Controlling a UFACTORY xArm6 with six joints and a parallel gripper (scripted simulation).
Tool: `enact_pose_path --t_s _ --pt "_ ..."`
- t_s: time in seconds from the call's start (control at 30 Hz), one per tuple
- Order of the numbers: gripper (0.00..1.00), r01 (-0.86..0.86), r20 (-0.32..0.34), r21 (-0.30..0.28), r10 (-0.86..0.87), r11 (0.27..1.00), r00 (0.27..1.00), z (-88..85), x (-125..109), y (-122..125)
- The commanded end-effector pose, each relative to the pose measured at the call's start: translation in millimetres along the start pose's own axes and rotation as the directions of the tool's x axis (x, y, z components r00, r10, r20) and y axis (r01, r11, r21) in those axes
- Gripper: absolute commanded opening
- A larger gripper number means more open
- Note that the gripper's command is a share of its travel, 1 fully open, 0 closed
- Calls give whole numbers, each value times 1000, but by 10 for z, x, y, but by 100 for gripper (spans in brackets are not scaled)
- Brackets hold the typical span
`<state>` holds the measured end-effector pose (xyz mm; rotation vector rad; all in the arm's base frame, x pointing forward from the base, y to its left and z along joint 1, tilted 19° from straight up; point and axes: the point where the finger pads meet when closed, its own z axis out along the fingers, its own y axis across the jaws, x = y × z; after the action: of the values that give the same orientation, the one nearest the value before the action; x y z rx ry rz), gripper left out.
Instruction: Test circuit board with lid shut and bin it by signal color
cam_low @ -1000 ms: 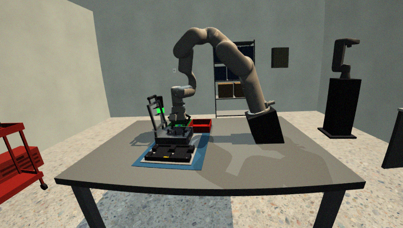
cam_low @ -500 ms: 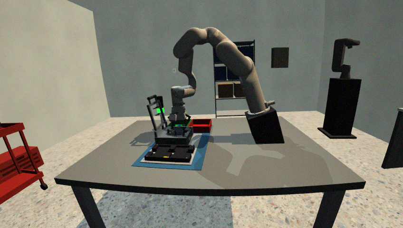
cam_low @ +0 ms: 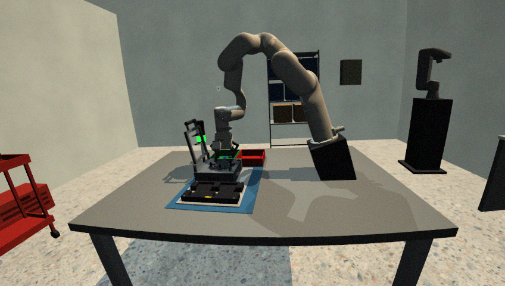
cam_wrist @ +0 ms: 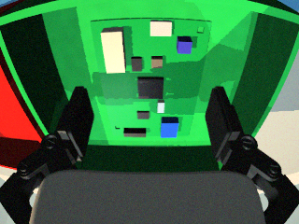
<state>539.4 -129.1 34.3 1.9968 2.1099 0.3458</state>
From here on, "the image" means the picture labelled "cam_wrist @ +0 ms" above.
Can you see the red bin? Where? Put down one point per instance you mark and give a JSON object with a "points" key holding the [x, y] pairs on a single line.
{"points": [[17, 141]]}

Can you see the green bin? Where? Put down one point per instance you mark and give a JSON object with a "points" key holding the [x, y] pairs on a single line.
{"points": [[249, 54]]}

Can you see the green circuit board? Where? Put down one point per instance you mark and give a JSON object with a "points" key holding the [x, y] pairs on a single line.
{"points": [[150, 71]]}

